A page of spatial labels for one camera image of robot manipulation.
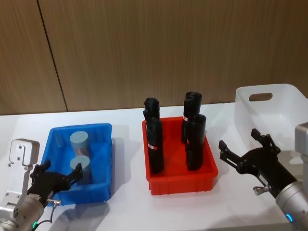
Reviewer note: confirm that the blue plastic bin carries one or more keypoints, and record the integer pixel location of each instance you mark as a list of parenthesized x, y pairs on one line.
[(101, 168)]

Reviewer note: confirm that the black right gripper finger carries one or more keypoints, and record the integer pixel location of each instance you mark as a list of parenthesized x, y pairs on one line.
[(229, 155), (265, 140)]

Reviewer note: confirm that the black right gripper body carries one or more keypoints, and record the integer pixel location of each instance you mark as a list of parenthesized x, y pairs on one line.
[(264, 166)]

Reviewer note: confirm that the red plastic bin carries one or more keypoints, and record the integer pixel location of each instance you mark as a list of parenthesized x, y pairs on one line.
[(175, 156)]

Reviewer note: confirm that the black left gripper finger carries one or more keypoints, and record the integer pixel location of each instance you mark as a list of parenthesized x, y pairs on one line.
[(75, 173), (41, 168)]

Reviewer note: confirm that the grey-blue capped cylinder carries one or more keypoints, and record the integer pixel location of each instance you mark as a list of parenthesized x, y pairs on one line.
[(79, 142), (86, 168)]

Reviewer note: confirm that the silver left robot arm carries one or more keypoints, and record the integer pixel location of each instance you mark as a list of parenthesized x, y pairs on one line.
[(18, 168)]

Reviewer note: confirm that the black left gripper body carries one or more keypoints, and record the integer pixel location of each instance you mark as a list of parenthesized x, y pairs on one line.
[(49, 183)]

